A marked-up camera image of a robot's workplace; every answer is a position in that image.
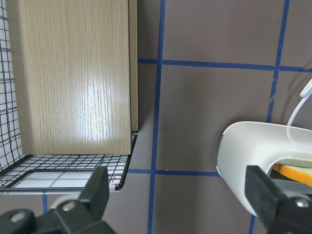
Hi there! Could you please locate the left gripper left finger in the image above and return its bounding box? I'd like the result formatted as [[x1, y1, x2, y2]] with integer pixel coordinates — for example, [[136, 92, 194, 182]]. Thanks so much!
[[78, 166, 109, 220]]

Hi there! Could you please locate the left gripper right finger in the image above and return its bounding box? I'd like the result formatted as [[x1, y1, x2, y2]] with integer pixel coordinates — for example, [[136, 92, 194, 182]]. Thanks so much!
[[245, 165, 288, 224]]

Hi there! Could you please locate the wooden wire-frame shelf rack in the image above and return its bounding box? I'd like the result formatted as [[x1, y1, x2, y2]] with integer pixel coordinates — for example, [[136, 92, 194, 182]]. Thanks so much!
[[0, 0, 138, 194]]

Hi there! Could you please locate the white toaster power cable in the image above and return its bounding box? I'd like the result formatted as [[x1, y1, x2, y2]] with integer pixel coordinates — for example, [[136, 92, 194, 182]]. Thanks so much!
[[286, 78, 312, 147]]

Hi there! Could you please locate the yellow toast slice in toaster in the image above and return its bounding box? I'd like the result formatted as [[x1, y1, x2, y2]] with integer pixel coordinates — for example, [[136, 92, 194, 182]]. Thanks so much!
[[272, 164, 312, 186]]

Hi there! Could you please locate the white two-slot toaster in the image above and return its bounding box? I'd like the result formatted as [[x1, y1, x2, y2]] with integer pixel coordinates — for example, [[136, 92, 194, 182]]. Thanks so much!
[[216, 121, 312, 215]]

